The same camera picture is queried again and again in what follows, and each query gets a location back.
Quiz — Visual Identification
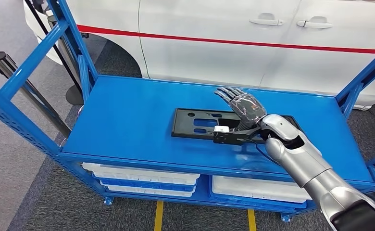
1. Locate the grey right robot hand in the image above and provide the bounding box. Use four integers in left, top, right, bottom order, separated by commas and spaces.
213, 87, 268, 132

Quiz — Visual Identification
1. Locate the black plastic plate bracket part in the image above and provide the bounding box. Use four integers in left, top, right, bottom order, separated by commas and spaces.
171, 107, 303, 147

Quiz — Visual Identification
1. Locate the blue metal shelf rack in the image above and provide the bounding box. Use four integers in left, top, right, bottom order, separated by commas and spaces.
0, 0, 375, 224

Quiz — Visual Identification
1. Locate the white car with red stripe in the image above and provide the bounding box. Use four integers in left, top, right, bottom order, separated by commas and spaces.
23, 0, 375, 111

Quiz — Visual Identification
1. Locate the clear white plastic bin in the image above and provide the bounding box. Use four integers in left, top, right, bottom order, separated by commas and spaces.
81, 162, 201, 186

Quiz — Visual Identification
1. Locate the yellow floor tape square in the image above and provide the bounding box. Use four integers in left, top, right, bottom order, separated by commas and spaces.
154, 201, 258, 231

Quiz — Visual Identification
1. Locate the thin black barrier rod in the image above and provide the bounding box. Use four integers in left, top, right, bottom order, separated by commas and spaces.
24, 0, 81, 93

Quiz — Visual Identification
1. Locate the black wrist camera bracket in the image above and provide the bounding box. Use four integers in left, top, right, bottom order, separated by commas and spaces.
212, 127, 262, 146

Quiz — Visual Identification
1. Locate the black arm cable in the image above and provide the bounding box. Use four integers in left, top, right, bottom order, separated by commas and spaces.
252, 140, 282, 167

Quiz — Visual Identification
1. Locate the chrome stanchion post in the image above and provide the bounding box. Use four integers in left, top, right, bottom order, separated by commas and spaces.
47, 15, 85, 106
0, 51, 72, 139

